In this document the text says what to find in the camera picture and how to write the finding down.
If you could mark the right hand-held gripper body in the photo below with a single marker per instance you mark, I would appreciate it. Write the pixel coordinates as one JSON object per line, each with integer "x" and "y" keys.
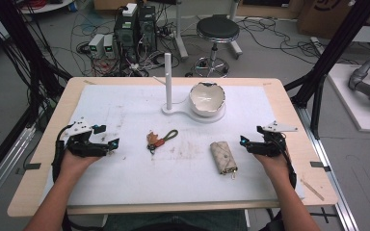
{"x": 271, "y": 146}

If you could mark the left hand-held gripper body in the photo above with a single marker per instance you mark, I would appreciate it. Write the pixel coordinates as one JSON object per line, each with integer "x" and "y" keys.
{"x": 83, "y": 147}

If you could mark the person's left hand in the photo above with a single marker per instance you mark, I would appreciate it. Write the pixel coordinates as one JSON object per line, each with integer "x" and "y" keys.
{"x": 75, "y": 163}

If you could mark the person's right hand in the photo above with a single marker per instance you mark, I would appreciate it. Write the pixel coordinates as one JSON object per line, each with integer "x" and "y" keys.
{"x": 276, "y": 166}

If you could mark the beige quilted key pouch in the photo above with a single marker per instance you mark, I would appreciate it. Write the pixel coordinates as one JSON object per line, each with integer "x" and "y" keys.
{"x": 223, "y": 157}

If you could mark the wooden table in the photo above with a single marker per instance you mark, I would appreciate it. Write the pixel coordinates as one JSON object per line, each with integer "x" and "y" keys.
{"x": 297, "y": 179}

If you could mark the white table mat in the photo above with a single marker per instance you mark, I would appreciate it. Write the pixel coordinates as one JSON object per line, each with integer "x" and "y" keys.
{"x": 141, "y": 179}

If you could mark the black tape strip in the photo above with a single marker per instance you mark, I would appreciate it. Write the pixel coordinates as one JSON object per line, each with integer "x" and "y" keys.
{"x": 32, "y": 166}
{"x": 318, "y": 165}

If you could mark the white cracked egg-shaped bowl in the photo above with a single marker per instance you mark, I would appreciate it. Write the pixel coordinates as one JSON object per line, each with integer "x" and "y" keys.
{"x": 207, "y": 99}

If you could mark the thin wooden stick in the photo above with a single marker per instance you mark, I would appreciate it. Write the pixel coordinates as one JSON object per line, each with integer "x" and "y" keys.
{"x": 312, "y": 190}

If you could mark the white stand with pole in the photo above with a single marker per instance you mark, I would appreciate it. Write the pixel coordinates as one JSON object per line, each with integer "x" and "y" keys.
{"x": 168, "y": 83}

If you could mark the grey power supply unit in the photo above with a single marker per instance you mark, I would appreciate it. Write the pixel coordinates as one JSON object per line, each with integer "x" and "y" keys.
{"x": 95, "y": 45}
{"x": 109, "y": 46}

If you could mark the black tape cross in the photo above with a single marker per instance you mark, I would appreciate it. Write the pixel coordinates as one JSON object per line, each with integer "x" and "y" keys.
{"x": 325, "y": 214}

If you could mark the white platform board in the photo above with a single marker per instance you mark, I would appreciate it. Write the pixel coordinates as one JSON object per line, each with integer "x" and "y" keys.
{"x": 350, "y": 106}

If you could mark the black computer tower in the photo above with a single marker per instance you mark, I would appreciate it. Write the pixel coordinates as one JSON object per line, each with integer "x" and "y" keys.
{"x": 126, "y": 35}
{"x": 147, "y": 29}

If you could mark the person's green pants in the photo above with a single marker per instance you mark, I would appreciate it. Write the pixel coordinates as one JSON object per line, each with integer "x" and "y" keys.
{"x": 173, "y": 221}

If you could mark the white metal table leg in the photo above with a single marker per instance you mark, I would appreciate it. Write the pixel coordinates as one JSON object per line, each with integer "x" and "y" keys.
{"x": 181, "y": 32}
{"x": 235, "y": 32}

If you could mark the black round stool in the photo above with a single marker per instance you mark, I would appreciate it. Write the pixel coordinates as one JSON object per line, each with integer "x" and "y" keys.
{"x": 217, "y": 29}

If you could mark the small white box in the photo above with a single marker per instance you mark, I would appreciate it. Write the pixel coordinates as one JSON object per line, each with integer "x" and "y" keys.
{"x": 129, "y": 9}

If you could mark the brown cardboard box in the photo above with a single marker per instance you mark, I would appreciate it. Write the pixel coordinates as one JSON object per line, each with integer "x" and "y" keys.
{"x": 330, "y": 16}

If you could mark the white round table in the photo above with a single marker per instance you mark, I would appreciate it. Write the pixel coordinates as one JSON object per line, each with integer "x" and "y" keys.
{"x": 45, "y": 5}

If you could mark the aluminium rail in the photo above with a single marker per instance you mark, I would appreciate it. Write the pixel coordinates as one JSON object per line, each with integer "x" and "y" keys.
{"x": 330, "y": 179}
{"x": 3, "y": 166}

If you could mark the black metal frame post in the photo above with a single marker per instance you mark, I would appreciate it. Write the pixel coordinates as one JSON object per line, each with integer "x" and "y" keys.
{"x": 22, "y": 48}
{"x": 334, "y": 48}

